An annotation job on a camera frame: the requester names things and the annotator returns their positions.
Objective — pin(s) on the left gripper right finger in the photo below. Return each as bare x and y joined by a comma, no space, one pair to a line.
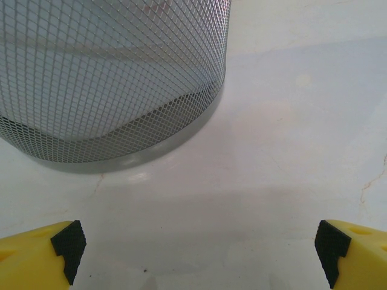
362,259

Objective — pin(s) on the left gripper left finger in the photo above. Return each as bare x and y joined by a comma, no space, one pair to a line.
30,259

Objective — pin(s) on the grey mesh waste bin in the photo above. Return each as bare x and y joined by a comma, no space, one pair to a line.
121,60

